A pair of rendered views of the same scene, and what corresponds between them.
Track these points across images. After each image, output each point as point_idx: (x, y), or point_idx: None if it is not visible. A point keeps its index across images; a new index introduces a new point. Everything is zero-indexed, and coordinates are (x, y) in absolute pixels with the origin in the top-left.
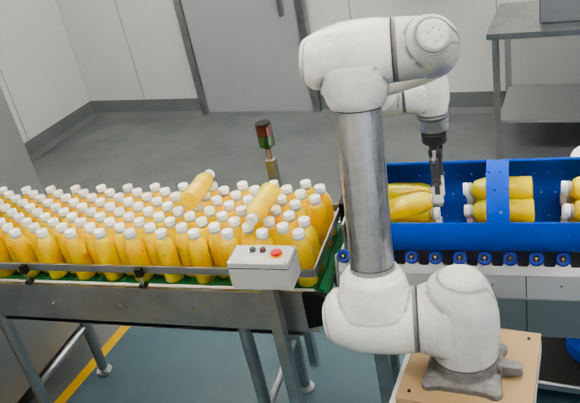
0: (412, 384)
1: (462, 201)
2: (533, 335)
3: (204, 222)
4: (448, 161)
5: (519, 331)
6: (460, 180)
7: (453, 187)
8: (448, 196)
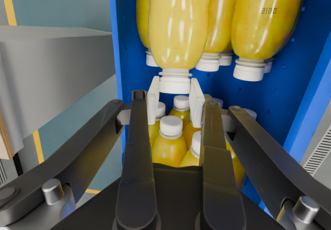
0: None
1: (259, 99)
2: (4, 154)
3: None
4: (291, 141)
5: (2, 145)
6: (288, 115)
7: (283, 95)
8: (274, 80)
